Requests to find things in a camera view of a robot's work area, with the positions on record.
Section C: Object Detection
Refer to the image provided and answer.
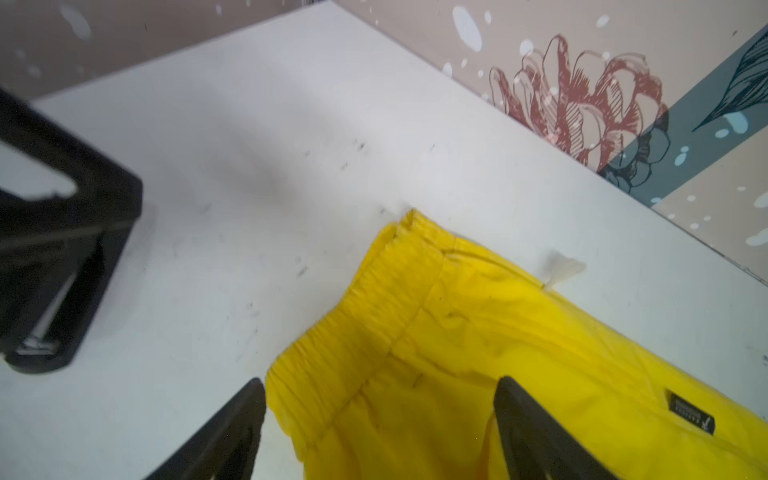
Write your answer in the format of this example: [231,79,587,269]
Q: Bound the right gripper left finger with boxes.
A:
[148,378,266,480]

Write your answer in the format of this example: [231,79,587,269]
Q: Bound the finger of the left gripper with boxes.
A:
[1,91,143,374]

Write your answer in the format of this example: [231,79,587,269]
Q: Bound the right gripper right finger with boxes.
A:
[494,376,615,479]

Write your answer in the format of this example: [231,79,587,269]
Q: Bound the yellow shorts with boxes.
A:
[266,211,767,479]

